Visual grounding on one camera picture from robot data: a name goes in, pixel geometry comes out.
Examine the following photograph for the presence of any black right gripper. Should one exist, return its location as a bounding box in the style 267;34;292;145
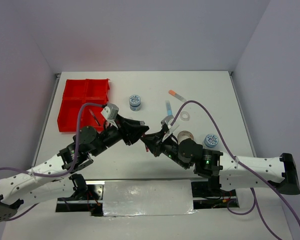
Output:
141;128;189;169

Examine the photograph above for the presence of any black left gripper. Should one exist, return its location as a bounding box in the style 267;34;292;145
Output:
91;113;149;157

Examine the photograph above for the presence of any blue lidded jar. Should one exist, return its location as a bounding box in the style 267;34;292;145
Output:
203;134;219;148
129;94;142;112

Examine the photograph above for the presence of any large clear tape roll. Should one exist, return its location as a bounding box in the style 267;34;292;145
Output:
177;130;194;143

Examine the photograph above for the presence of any blue highlighter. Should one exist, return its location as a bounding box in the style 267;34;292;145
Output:
165;100;173;116

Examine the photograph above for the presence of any blue gel pen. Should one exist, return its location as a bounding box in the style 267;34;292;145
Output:
89;109;100;126

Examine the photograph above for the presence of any small clear tape roll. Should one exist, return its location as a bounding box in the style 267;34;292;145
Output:
179;111;190;121

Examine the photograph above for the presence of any orange capped highlighter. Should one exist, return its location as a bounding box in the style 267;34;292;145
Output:
168;90;186;103

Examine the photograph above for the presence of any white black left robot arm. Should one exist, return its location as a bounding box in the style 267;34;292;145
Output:
0;115;149;222

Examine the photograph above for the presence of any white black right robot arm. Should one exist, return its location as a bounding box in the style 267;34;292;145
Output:
141;132;300;196

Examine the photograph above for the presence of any silver taped panel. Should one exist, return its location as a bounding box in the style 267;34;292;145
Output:
103;179;195;217

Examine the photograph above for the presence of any red four-compartment bin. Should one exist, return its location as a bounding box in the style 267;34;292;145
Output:
57;78;113;135

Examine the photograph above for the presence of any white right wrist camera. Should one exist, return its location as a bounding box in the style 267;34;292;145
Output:
161;115;179;142

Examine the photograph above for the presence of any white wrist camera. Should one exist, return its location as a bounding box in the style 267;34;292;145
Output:
101;103;119;124
161;115;179;142

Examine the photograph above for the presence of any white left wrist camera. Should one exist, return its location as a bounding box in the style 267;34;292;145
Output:
101;103;119;124

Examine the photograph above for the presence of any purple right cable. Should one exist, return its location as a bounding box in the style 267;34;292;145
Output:
171;100;300;240

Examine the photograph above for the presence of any purple cable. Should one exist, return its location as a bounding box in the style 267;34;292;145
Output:
0;102;108;222
171;100;300;240

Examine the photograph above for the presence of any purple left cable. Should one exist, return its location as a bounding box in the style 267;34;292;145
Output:
0;102;108;222

